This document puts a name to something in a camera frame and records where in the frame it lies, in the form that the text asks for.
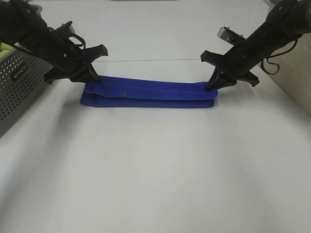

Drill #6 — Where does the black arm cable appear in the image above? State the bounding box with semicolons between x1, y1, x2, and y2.
260;40;298;75
65;33;86;50

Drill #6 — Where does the yellow-green towel in basket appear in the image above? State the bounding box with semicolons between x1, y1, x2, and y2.
0;42;16;58

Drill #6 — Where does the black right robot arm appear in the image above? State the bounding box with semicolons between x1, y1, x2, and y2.
201;0;311;91

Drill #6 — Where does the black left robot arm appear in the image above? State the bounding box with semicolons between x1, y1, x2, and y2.
0;0;108;84

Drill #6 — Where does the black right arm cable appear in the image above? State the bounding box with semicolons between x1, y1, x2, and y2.
260;40;298;75

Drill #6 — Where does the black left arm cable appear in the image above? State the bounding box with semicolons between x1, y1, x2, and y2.
65;33;86;50

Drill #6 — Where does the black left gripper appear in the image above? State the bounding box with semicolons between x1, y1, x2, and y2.
44;44;108;84

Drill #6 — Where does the grey perforated plastic basket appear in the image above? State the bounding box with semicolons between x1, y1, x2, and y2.
0;49;52;135

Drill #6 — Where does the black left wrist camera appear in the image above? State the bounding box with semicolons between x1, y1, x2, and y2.
49;21;75;35

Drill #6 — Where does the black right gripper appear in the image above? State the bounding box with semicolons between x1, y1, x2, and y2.
201;50;259;91

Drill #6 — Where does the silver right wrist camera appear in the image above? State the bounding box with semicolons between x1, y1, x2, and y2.
217;27;246;46

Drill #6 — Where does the beige storage box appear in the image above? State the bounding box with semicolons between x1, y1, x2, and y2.
269;33;311;114

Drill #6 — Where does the blue microfiber towel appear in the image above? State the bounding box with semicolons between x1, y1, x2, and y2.
80;76;218;108

